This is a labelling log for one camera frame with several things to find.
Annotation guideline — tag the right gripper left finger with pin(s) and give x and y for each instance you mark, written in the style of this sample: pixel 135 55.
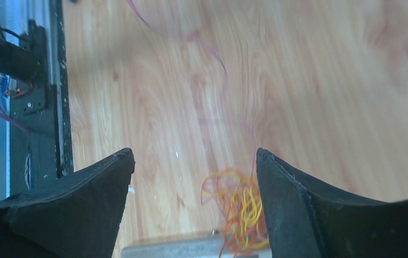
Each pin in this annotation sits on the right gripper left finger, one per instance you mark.
pixel 78 215

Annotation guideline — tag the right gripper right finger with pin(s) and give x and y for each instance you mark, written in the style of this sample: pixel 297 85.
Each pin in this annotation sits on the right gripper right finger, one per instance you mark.
pixel 307 217

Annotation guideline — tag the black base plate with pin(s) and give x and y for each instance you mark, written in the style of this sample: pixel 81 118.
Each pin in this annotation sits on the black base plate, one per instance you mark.
pixel 43 153

